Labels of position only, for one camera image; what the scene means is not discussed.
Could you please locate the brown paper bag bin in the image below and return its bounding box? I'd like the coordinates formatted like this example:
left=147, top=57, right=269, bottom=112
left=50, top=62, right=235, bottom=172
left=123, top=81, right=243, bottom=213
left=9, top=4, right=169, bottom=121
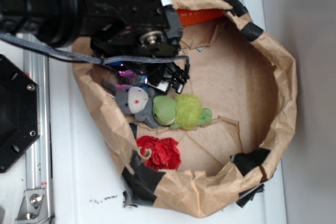
left=72, top=0, right=297, bottom=218

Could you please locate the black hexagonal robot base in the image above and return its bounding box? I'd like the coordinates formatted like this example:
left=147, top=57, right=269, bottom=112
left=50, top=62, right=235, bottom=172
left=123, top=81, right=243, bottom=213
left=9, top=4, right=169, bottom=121
left=1, top=55, right=39, bottom=173

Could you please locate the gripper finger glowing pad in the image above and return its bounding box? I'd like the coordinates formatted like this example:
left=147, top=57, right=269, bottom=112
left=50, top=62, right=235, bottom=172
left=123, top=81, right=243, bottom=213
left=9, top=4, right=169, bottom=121
left=107, top=61, right=147, bottom=87
left=147, top=62, right=190, bottom=94

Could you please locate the grey braided cable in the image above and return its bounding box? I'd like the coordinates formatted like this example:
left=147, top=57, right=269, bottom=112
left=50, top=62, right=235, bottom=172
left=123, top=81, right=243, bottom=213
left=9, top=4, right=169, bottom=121
left=0, top=31, right=190, bottom=66

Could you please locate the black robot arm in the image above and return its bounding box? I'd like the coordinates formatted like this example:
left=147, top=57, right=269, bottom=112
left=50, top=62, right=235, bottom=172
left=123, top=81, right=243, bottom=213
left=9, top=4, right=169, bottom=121
left=1, top=0, right=190, bottom=93

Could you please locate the red crumpled paper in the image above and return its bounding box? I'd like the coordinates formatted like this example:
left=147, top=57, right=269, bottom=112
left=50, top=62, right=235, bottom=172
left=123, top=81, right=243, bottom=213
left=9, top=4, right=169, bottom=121
left=137, top=135, right=182, bottom=170

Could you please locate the metal corner bracket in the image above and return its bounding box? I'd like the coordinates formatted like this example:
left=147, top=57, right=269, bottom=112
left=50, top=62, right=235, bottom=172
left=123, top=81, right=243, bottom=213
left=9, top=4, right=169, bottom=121
left=15, top=188, right=50, bottom=223

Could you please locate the orange toy carrot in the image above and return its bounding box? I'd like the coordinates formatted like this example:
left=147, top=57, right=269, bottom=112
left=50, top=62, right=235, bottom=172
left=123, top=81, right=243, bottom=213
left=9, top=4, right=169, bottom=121
left=177, top=9, right=224, bottom=26

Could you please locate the green plush frog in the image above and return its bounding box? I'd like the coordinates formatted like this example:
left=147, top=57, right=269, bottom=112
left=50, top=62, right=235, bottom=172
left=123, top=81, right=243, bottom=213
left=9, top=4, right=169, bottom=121
left=152, top=94, right=213, bottom=131

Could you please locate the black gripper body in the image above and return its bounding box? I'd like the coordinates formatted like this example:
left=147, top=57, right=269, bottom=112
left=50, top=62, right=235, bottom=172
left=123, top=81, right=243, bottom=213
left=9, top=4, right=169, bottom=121
left=78, top=0, right=183, bottom=63

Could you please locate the aluminium extrusion rail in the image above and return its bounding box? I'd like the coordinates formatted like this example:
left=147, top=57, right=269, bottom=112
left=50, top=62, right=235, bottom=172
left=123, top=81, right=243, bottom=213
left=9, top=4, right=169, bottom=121
left=21, top=32, right=55, bottom=224

